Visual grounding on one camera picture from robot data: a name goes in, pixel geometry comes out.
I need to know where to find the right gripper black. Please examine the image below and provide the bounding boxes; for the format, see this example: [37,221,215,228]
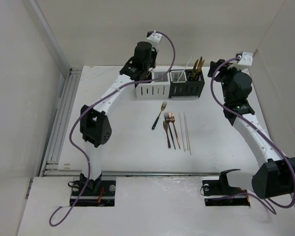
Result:
[207,59,243,103]

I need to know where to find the gold knife black handle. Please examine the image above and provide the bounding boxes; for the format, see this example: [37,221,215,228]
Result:
[198,60,205,81]

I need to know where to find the gold fork dark handle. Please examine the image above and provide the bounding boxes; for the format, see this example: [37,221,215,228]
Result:
[151,101,167,130]

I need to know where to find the copper knife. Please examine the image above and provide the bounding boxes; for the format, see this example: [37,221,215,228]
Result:
[195,57,203,80]

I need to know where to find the white chopstick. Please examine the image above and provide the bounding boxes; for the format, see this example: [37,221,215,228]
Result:
[178,57,192,82]

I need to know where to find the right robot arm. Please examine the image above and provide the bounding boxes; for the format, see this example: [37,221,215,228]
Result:
[208,59,295,202]

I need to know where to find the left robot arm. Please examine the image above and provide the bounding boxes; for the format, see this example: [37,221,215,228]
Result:
[75,40,160,148]

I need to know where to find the white utensil holder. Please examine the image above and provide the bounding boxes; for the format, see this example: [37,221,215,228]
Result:
[135,71,171,100]

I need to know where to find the black utensil holder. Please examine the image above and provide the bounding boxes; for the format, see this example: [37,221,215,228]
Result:
[169,69,205,98]

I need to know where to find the black fork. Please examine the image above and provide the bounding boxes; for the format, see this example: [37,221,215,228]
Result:
[164,112,176,149]

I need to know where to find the copper fork right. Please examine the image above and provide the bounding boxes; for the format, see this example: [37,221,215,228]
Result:
[169,112,181,149]

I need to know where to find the metal chopstick right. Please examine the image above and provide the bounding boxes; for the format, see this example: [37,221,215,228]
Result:
[183,112,192,155]

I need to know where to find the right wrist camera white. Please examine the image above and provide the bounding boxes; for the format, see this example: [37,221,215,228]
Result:
[228,52,254,70]

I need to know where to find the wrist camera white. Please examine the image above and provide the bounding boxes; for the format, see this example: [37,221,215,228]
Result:
[147,30,162,48]
[228,52,254,70]

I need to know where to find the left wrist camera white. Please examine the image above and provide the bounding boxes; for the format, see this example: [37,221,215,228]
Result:
[147,30,162,48]

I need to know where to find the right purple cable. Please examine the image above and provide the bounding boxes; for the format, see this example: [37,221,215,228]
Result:
[210,55,295,215]

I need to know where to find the purple cable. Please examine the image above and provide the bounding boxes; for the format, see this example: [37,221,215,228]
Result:
[49,31,177,227]
[210,55,295,215]

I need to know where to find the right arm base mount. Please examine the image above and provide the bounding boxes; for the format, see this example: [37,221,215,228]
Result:
[201,169,250,207]

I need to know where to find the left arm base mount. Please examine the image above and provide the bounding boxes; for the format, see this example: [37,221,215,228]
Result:
[68,179,117,207]

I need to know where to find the aluminium rail left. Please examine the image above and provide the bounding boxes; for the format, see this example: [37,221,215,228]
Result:
[38,67,82,177]

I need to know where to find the aluminium rail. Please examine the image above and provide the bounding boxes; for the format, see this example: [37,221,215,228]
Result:
[38,67,82,177]
[41,171,256,178]

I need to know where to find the front aluminium rail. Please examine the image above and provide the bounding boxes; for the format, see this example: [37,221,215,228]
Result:
[41,171,256,178]

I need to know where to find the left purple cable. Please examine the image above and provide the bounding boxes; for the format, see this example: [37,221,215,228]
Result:
[49,31,177,227]

